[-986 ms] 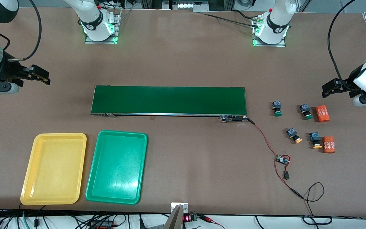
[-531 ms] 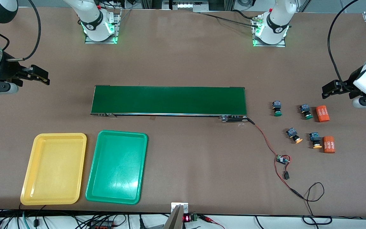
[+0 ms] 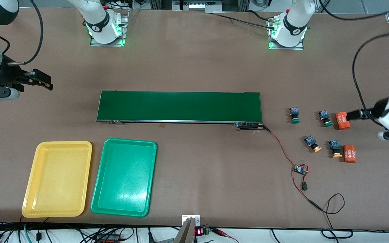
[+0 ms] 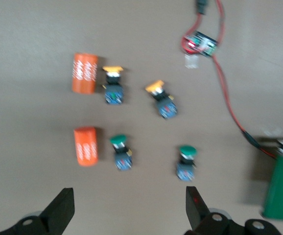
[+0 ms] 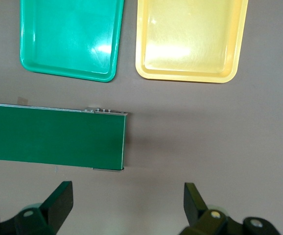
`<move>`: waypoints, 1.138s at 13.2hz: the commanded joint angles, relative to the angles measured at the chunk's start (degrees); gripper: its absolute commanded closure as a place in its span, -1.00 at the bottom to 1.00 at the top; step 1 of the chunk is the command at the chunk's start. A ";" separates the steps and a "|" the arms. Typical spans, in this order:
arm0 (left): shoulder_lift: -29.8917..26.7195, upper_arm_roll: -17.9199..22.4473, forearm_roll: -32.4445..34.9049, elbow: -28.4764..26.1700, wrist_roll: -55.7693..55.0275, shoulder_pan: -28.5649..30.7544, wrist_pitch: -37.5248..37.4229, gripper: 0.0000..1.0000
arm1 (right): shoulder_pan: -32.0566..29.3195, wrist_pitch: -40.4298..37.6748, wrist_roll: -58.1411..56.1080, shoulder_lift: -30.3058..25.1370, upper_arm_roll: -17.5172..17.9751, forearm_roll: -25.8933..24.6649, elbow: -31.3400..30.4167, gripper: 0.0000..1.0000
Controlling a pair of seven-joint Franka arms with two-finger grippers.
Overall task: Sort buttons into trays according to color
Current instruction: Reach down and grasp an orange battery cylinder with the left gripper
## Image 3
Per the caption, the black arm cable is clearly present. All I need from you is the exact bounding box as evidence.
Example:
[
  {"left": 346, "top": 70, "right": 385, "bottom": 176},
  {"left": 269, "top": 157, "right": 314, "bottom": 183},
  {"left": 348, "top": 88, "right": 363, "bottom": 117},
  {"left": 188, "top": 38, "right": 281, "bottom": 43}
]
[
  {"left": 0, "top": 0, "right": 44, "bottom": 65},
  {"left": 352, "top": 31, "right": 389, "bottom": 127}
]

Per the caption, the green plastic tray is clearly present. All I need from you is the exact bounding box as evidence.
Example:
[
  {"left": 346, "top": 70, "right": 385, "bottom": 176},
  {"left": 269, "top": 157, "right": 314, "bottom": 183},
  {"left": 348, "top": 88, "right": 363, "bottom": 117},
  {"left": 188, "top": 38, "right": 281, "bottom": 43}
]
[{"left": 90, "top": 138, "right": 158, "bottom": 217}]

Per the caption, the yellow mushroom push button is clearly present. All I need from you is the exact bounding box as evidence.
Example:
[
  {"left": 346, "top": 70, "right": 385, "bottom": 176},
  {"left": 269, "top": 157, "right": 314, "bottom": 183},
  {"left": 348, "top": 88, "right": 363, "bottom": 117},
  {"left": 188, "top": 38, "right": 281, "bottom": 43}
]
[
  {"left": 328, "top": 140, "right": 343, "bottom": 159},
  {"left": 303, "top": 135, "right": 322, "bottom": 153}
]

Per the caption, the grey metal bar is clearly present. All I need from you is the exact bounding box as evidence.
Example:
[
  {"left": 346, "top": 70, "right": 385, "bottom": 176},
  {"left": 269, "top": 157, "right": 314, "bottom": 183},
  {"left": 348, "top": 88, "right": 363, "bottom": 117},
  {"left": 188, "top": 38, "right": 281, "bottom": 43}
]
[{"left": 174, "top": 218, "right": 197, "bottom": 243}]

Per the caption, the teal cable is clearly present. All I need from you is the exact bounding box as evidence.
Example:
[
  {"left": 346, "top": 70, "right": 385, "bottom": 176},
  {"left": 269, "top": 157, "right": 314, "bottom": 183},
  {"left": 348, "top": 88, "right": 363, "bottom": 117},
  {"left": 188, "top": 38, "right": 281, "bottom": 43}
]
[{"left": 23, "top": 224, "right": 33, "bottom": 243}]

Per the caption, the aluminium frame rack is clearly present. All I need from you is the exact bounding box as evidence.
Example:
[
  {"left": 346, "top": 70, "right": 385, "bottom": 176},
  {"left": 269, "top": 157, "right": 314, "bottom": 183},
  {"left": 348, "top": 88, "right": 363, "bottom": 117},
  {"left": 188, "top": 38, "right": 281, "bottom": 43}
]
[{"left": 149, "top": 0, "right": 249, "bottom": 14}]

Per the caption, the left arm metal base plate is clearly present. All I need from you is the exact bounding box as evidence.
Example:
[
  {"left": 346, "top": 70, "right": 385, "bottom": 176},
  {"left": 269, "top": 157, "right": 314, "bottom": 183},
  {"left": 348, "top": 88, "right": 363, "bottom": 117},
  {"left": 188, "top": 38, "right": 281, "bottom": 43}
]
[{"left": 268, "top": 17, "right": 305, "bottom": 50}]

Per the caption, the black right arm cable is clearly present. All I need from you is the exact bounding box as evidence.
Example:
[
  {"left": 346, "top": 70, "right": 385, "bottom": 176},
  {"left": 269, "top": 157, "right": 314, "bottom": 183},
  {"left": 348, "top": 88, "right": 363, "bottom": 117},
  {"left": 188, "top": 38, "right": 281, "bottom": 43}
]
[{"left": 0, "top": 0, "right": 44, "bottom": 65}]

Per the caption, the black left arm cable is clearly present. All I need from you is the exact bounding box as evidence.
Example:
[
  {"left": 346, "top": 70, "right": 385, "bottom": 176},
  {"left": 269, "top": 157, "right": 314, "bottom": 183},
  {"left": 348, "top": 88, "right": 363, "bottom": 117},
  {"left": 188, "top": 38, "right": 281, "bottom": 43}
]
[{"left": 352, "top": 31, "right": 389, "bottom": 127}]

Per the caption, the silver metal bracket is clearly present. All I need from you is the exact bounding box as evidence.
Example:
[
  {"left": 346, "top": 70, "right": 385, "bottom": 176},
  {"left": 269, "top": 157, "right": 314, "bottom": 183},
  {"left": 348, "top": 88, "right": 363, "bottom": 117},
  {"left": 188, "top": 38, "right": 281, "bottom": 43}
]
[{"left": 182, "top": 215, "right": 201, "bottom": 226}]

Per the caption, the orange connector block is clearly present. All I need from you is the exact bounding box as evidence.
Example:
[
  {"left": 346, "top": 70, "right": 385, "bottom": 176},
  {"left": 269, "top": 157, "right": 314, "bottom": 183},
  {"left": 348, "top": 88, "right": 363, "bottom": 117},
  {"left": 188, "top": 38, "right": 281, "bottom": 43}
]
[{"left": 95, "top": 234, "right": 121, "bottom": 243}]

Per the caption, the yellow plastic tray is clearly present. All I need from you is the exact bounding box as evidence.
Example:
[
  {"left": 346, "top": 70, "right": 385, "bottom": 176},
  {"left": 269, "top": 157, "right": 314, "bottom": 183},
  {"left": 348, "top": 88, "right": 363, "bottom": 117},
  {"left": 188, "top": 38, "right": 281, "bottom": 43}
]
[{"left": 22, "top": 141, "right": 93, "bottom": 218}]

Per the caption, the black table cable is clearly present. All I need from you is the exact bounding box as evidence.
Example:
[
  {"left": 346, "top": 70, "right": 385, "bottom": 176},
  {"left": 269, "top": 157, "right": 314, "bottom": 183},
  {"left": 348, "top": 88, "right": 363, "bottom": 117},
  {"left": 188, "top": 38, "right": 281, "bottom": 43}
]
[{"left": 211, "top": 13, "right": 276, "bottom": 30}]

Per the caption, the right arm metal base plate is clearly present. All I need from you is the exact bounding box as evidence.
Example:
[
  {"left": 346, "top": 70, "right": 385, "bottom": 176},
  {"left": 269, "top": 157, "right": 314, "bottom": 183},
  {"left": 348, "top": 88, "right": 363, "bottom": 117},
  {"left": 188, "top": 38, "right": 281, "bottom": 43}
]
[{"left": 90, "top": 10, "right": 129, "bottom": 47}]

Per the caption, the orange printed cylinder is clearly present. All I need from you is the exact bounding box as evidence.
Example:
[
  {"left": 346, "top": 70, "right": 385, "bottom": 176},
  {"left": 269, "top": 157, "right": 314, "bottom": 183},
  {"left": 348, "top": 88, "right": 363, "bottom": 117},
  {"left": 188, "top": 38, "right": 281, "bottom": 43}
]
[
  {"left": 342, "top": 144, "right": 357, "bottom": 163},
  {"left": 336, "top": 111, "right": 351, "bottom": 130}
]

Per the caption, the red clip lead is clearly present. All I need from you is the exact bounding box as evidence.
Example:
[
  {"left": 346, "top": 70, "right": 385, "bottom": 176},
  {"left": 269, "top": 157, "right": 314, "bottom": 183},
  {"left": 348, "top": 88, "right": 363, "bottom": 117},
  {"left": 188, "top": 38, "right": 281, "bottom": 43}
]
[{"left": 211, "top": 228, "right": 239, "bottom": 243}]

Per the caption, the green mushroom push button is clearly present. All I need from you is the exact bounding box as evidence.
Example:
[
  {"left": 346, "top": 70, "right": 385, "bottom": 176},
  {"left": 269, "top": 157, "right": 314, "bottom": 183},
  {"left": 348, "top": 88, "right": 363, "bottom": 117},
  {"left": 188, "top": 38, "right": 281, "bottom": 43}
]
[
  {"left": 318, "top": 110, "right": 333, "bottom": 127},
  {"left": 289, "top": 107, "right": 301, "bottom": 124}
]

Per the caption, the green conveyor belt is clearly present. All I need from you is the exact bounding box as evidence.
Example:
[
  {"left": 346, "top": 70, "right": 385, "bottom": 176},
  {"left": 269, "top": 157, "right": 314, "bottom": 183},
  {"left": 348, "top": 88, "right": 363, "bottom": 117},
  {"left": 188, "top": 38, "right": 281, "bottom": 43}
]
[{"left": 96, "top": 90, "right": 264, "bottom": 131}]

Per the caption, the red black power wire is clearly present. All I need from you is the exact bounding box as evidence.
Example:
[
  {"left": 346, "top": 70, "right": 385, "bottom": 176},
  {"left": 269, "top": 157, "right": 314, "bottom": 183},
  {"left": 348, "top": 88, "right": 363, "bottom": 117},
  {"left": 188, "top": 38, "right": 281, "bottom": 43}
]
[{"left": 262, "top": 125, "right": 345, "bottom": 230}]

